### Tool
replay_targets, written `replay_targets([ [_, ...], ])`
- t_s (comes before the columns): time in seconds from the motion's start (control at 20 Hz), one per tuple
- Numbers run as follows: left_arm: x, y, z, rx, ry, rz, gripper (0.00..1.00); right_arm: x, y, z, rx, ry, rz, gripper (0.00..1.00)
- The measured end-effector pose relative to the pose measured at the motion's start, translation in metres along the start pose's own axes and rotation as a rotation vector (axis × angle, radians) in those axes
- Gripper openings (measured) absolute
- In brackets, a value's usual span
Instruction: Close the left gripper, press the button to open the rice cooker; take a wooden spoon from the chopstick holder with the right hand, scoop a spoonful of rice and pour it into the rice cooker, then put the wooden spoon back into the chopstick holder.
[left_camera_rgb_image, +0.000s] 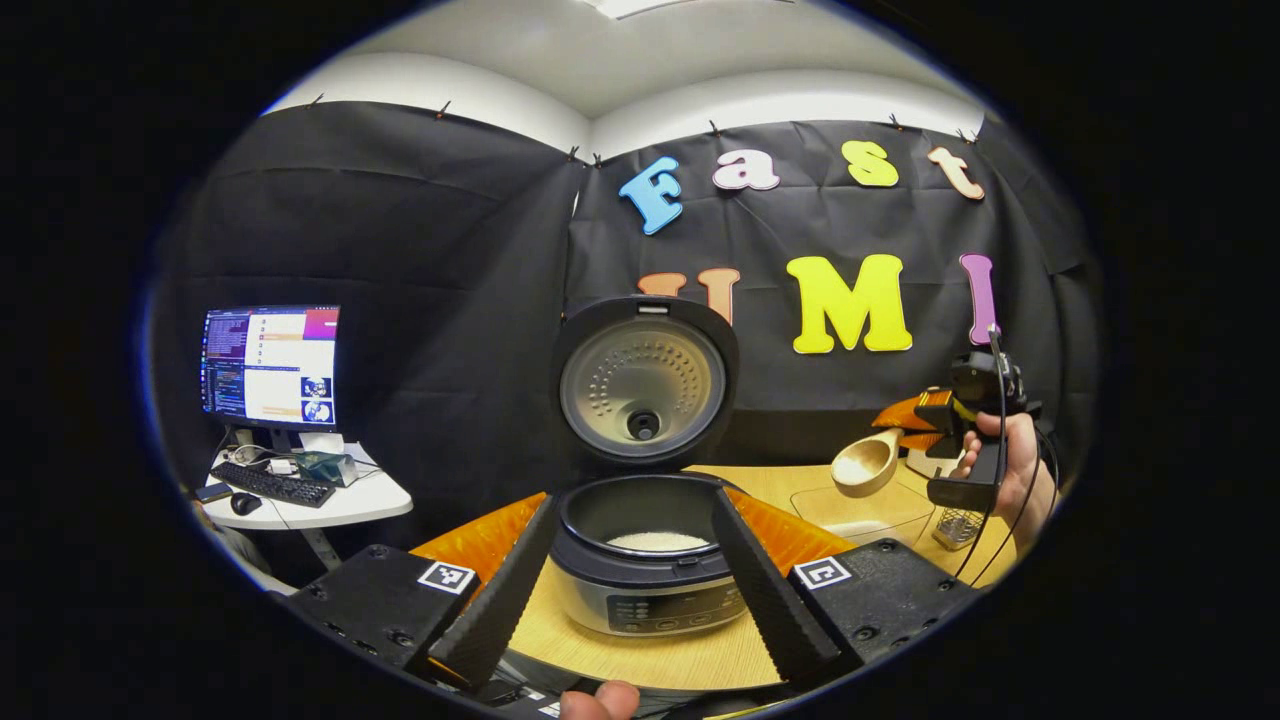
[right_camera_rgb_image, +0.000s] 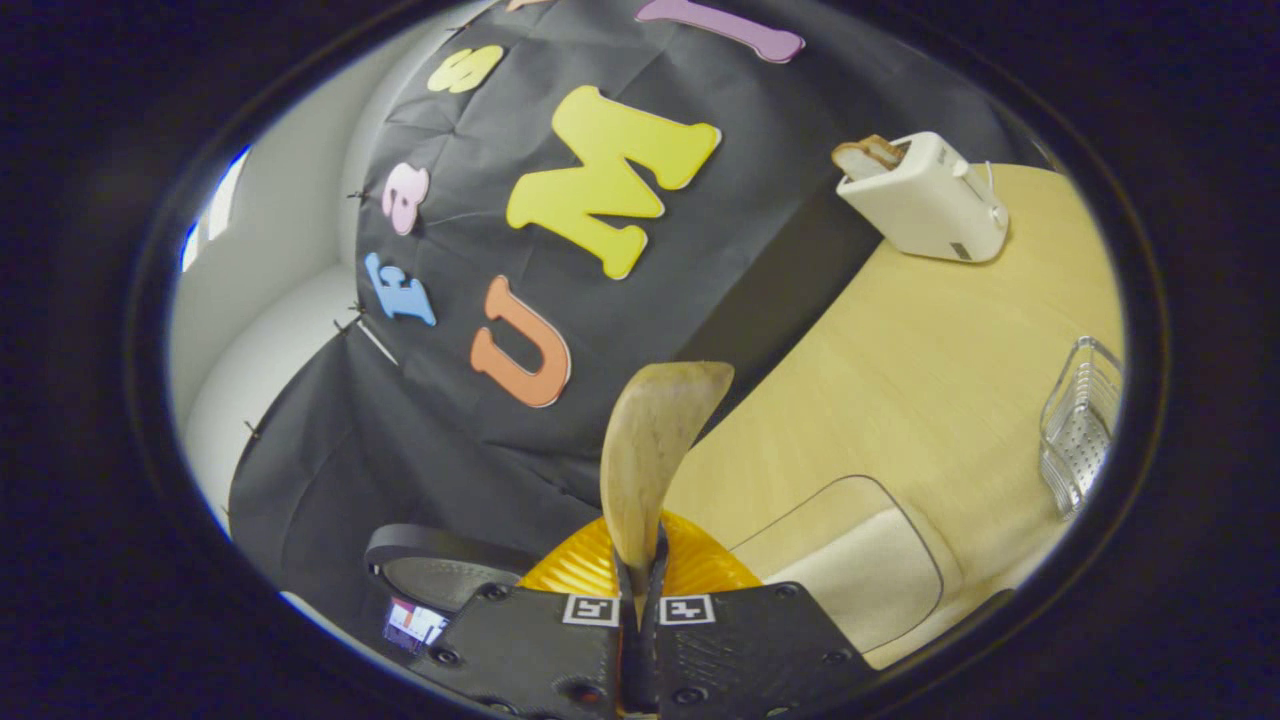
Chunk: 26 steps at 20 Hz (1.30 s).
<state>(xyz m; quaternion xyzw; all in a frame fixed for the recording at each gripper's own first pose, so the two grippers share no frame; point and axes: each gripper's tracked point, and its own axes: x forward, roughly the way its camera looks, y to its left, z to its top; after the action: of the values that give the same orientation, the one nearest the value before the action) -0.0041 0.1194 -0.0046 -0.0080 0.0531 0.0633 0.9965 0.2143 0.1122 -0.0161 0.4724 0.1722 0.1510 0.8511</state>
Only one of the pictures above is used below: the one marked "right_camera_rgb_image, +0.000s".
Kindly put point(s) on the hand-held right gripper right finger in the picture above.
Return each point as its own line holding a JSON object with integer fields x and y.
{"x": 750, "y": 650}

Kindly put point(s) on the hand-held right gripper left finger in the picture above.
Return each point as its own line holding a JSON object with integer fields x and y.
{"x": 540, "y": 650}

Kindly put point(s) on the silver black rice cooker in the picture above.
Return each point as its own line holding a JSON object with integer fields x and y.
{"x": 440, "y": 570}

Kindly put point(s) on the white rice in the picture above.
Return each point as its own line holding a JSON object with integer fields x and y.
{"x": 870, "y": 590}

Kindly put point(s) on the clear plastic rice container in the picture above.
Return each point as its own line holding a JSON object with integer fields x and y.
{"x": 850, "y": 530}

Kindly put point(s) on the wooden spoon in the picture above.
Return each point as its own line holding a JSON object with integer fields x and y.
{"x": 655, "y": 430}

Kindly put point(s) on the clear chopstick holder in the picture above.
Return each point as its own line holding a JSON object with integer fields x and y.
{"x": 1080, "y": 430}

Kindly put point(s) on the computer monitor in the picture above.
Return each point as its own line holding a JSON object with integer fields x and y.
{"x": 415, "y": 625}

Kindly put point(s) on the white toaster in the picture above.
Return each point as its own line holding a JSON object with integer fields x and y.
{"x": 930, "y": 205}

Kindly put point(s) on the toast bread slice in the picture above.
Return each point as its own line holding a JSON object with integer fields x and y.
{"x": 865, "y": 155}

